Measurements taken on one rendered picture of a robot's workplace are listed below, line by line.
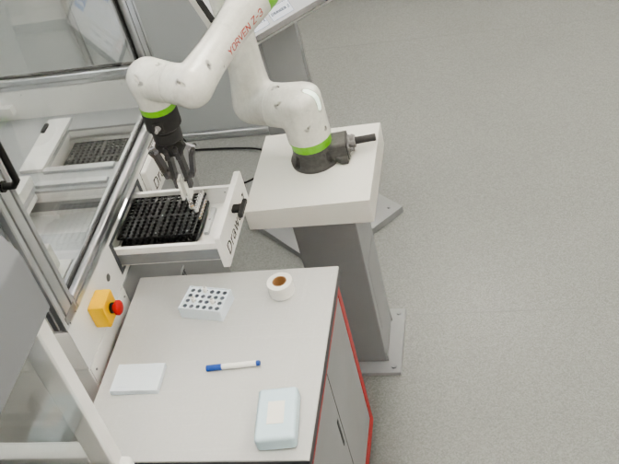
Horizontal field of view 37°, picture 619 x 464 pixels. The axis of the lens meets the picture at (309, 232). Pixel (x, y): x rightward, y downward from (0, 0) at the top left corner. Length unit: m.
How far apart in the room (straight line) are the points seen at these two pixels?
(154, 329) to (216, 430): 0.41
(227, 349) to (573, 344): 1.33
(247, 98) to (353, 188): 0.40
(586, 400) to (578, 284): 0.51
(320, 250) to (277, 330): 0.56
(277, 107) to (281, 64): 0.81
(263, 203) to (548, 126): 1.84
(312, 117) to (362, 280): 0.61
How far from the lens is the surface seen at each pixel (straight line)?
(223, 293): 2.47
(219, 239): 2.43
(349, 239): 2.82
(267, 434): 2.11
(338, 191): 2.61
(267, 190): 2.70
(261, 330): 2.38
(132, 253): 2.57
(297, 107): 2.58
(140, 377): 2.37
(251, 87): 2.66
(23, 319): 1.66
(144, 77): 2.27
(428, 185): 3.91
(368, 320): 3.07
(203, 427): 2.23
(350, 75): 4.73
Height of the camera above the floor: 2.44
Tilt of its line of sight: 40 degrees down
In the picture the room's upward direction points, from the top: 15 degrees counter-clockwise
